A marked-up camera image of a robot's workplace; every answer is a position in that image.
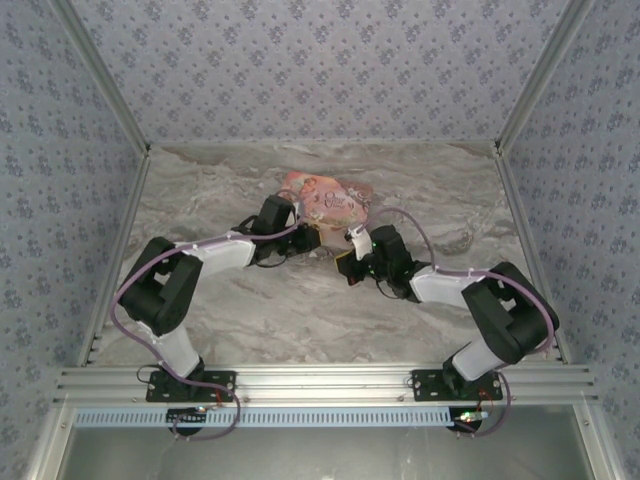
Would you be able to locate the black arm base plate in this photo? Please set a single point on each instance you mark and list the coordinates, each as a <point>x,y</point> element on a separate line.
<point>160,392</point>
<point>430,387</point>

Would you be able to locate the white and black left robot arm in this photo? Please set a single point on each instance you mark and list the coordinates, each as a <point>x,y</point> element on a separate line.
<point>220,255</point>

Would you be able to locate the aluminium frame post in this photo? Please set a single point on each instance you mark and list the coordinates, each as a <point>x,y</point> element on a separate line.
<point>541,75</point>
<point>106,75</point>

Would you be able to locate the black controller board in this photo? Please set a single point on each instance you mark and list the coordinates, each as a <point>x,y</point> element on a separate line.
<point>467,419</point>
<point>185,416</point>

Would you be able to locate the pink diary box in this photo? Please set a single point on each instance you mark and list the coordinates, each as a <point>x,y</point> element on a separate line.
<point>332,200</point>

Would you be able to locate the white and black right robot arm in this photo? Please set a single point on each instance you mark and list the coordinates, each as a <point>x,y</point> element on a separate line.
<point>445,287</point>

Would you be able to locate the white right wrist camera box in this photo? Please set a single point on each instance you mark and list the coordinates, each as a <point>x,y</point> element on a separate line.
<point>360,242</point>

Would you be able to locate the aluminium frame upright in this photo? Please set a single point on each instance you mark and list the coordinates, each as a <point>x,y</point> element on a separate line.
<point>595,445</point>
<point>50,445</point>

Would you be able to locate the aluminium side rail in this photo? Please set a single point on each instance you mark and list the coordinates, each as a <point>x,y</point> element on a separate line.
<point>520,225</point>
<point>126,225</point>

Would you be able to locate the aluminium mounting rail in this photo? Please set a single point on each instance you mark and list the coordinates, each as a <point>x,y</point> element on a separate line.
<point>325,382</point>

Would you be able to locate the grey metal panel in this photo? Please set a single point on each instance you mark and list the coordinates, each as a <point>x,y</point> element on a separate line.
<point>325,455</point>

